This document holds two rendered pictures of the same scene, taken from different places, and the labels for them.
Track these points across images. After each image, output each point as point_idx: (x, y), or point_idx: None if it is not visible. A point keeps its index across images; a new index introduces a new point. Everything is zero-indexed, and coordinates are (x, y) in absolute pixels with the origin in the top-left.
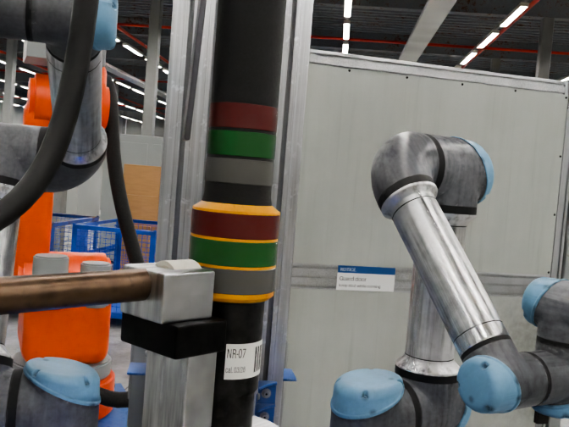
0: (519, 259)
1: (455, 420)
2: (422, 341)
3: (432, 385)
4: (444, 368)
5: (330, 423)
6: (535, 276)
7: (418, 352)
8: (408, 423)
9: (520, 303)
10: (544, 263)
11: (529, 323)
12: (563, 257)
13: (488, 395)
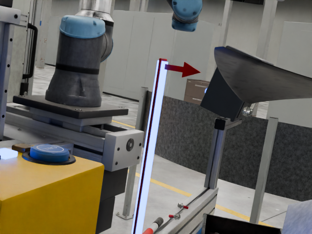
0: (15, 2)
1: (110, 49)
2: (100, 0)
3: (107, 26)
4: (110, 17)
5: (65, 45)
6: (22, 15)
7: (97, 6)
8: (105, 44)
9: (14, 30)
10: (26, 6)
11: (18, 43)
12: (35, 5)
13: (196, 5)
